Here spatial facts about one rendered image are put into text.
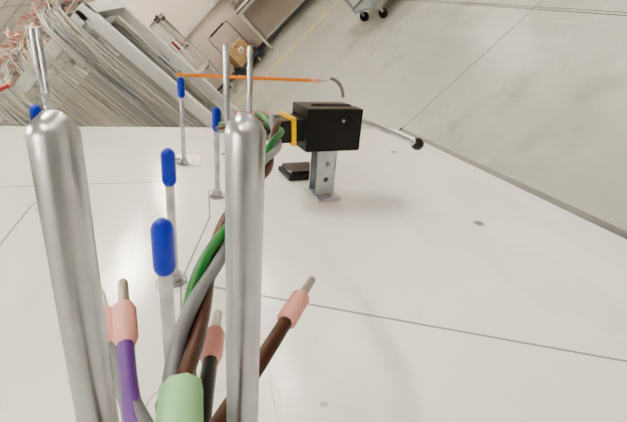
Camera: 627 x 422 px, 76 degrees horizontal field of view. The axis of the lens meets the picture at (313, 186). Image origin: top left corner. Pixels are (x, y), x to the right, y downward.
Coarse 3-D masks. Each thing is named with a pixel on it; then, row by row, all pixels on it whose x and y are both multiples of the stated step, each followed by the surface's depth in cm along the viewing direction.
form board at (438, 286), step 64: (0, 128) 57; (128, 128) 62; (192, 128) 65; (0, 192) 36; (128, 192) 38; (192, 192) 39; (384, 192) 43; (448, 192) 45; (512, 192) 46; (0, 256) 27; (128, 256) 28; (192, 256) 28; (320, 256) 30; (384, 256) 30; (448, 256) 31; (512, 256) 32; (576, 256) 32; (0, 320) 21; (320, 320) 23; (384, 320) 23; (448, 320) 24; (512, 320) 24; (576, 320) 24; (0, 384) 17; (64, 384) 18; (320, 384) 19; (384, 384) 19; (448, 384) 19; (512, 384) 19; (576, 384) 20
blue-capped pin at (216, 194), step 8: (216, 112) 36; (216, 120) 36; (216, 136) 37; (216, 144) 37; (216, 152) 37; (216, 160) 37; (216, 168) 38; (216, 176) 38; (216, 184) 38; (216, 192) 38
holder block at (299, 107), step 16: (304, 112) 37; (320, 112) 36; (336, 112) 37; (352, 112) 38; (320, 128) 37; (336, 128) 38; (352, 128) 38; (304, 144) 37; (320, 144) 37; (336, 144) 38; (352, 144) 39
